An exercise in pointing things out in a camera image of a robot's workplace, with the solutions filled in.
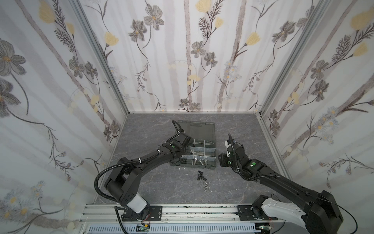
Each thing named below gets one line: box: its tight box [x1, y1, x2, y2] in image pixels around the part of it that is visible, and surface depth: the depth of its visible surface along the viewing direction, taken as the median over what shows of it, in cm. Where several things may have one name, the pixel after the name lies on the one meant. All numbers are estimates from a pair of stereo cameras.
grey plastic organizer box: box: [169, 119, 217, 171], surface depth 95 cm
